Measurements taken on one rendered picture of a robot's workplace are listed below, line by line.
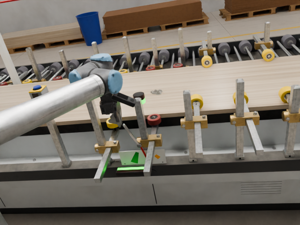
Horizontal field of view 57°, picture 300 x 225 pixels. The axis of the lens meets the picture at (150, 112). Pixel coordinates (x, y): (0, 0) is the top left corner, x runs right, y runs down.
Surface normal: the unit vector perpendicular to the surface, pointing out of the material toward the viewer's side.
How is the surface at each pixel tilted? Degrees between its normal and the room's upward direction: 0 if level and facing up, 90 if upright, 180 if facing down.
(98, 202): 90
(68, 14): 90
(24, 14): 90
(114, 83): 90
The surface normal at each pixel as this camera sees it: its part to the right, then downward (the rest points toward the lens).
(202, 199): -0.11, 0.51
